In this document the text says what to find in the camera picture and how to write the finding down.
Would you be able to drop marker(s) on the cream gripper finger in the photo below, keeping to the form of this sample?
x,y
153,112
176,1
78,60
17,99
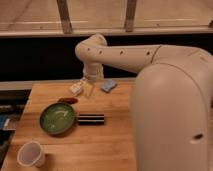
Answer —
x,y
82,82
87,89

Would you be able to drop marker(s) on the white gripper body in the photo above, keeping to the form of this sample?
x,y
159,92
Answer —
x,y
93,72

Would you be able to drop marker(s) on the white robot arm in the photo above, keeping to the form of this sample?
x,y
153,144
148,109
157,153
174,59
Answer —
x,y
170,102

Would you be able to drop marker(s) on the white plastic bottle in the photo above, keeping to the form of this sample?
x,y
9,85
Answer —
x,y
76,89

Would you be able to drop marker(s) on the blue sponge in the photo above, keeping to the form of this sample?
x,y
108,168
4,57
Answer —
x,y
108,86

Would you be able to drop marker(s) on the black rectangular bar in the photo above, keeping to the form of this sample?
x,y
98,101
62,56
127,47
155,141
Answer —
x,y
91,119

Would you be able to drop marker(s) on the green round plate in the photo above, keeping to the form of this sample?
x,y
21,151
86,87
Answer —
x,y
57,118

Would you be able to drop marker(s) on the white plastic cup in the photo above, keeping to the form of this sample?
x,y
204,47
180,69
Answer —
x,y
31,154

